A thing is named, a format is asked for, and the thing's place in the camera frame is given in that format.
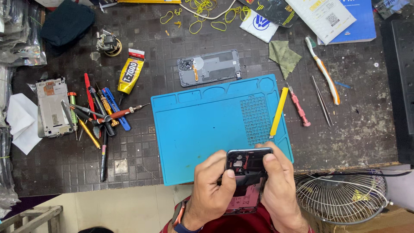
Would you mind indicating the person's left hand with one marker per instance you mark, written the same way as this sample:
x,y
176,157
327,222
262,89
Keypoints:
x,y
207,187

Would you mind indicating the person's right hand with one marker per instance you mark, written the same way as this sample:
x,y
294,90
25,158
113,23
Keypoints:
x,y
281,187

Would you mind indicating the black smartphone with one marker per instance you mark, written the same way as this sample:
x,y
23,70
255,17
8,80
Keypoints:
x,y
247,161

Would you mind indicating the red shirt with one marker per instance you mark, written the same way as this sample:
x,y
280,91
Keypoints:
x,y
239,225

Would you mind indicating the blue silicone repair mat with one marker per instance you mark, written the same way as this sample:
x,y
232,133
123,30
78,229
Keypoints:
x,y
207,123

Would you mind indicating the yellow plastic pry tool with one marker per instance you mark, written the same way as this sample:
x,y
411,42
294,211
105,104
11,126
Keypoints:
x,y
278,111

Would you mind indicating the pink precision screwdriver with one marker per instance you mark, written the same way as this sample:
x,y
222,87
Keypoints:
x,y
298,106

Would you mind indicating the silver pointed tweezers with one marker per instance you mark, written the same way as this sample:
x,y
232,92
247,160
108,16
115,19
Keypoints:
x,y
321,102

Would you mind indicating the long black pen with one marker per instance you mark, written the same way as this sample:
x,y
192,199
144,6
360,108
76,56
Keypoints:
x,y
104,155

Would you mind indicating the cardboard box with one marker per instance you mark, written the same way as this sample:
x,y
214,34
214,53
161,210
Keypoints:
x,y
388,221

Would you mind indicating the small blue plastic strip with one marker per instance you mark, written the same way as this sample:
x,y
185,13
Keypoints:
x,y
342,84

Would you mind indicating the grey phone back cover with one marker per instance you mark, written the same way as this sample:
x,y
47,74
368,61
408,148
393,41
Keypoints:
x,y
213,66

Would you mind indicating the white orange toothbrush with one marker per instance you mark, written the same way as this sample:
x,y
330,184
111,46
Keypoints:
x,y
325,72

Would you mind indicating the blue plastic pry tool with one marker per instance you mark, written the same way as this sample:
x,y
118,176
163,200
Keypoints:
x,y
114,105

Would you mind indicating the yellow screwdriver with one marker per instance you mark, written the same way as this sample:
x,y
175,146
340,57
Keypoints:
x,y
89,134

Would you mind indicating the gold knurled screwdriver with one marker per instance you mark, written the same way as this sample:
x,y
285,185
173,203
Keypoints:
x,y
106,105

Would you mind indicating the green cleaning cloth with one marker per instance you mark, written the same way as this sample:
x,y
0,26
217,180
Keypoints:
x,y
284,56

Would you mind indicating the yellow glue tube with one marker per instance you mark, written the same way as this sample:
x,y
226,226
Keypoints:
x,y
130,74

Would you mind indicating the black pen tool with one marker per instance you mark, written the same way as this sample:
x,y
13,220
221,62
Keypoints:
x,y
98,103

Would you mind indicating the silver flat tweezers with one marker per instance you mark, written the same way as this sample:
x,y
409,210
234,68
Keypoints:
x,y
84,108

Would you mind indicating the red pry tool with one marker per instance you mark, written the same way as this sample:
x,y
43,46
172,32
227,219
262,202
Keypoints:
x,y
88,93

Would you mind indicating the green screwdriver with orange cap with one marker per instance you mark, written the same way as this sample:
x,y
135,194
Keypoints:
x,y
73,110

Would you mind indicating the black appliance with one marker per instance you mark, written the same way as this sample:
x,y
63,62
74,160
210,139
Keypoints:
x,y
402,81

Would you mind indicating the white packet with blue logo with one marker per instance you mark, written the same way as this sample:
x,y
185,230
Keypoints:
x,y
258,26

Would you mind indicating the small metal coil part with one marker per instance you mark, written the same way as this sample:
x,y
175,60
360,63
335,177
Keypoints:
x,y
109,43

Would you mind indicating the white printed packet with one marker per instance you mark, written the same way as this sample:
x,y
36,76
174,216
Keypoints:
x,y
320,17

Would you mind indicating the black printed packet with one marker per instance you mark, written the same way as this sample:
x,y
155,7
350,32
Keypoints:
x,y
271,11

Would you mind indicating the wooden stool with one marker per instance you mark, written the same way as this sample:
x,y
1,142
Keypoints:
x,y
32,220

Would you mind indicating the pile of yellow rubber bands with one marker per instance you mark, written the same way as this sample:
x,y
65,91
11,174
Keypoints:
x,y
202,8

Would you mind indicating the blue book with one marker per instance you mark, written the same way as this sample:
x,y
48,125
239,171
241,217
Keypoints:
x,y
364,22

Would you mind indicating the white paper sheet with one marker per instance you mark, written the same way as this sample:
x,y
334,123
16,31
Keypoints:
x,y
24,126

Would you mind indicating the shiny grey packet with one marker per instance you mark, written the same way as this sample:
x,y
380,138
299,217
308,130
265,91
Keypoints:
x,y
389,7

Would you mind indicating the dark teal cloth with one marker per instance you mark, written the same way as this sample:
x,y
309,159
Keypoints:
x,y
68,24

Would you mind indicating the heap of clear plastic bags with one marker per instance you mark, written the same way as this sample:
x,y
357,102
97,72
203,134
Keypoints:
x,y
14,35

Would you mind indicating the silver phone frame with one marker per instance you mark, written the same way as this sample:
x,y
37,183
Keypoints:
x,y
51,106

